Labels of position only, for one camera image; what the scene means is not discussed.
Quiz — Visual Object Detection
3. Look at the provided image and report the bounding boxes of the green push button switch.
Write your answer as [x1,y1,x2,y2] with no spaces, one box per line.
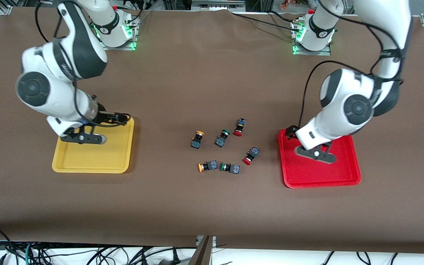
[215,129,231,148]
[220,163,240,175]

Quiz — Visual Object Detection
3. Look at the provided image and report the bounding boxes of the tangled black floor cables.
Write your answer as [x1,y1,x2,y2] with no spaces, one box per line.
[32,243,198,265]

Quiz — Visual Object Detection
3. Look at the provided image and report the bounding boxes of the teal floor cable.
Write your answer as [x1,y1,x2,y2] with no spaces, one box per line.
[24,241,34,265]

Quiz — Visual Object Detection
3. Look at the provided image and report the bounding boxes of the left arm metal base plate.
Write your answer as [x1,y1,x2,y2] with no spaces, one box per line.
[292,20,332,56]

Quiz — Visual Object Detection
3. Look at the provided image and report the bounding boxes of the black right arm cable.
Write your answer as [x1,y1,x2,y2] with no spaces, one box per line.
[35,0,132,128]

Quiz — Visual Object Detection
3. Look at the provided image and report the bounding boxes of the long black table cable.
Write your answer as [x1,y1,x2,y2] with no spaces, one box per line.
[229,10,301,34]

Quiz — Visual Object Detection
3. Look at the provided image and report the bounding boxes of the brown table cover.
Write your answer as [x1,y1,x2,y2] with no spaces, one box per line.
[0,7,424,254]

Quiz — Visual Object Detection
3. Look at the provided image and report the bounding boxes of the aluminium frame post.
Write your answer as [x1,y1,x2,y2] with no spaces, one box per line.
[188,236,217,265]

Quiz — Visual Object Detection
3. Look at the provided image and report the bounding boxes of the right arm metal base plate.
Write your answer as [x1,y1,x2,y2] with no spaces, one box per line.
[102,15,139,51]

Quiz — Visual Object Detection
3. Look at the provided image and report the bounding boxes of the yellow push button switch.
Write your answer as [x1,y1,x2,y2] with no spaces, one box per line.
[191,130,205,150]
[198,160,218,173]

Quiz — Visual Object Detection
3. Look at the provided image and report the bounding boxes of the grey background equipment box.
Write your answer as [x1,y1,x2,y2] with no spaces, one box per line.
[192,0,245,11]

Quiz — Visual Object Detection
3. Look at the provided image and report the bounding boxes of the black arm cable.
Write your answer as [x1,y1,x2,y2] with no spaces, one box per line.
[298,0,406,127]
[35,0,132,128]

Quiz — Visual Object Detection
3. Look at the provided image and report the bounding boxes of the short black table cable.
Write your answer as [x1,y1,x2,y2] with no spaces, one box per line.
[269,10,299,23]

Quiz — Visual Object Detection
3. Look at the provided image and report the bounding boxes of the yellow plastic tray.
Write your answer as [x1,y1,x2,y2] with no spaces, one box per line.
[52,115,135,174]

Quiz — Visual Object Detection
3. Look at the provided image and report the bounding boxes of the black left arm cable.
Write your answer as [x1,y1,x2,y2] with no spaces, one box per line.
[298,0,406,127]

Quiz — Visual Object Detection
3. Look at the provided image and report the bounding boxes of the red plastic tray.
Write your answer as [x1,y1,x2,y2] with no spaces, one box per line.
[278,127,362,189]

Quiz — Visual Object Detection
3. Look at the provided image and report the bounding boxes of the red push button switch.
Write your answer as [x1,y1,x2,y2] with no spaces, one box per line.
[242,147,260,166]
[233,118,247,137]

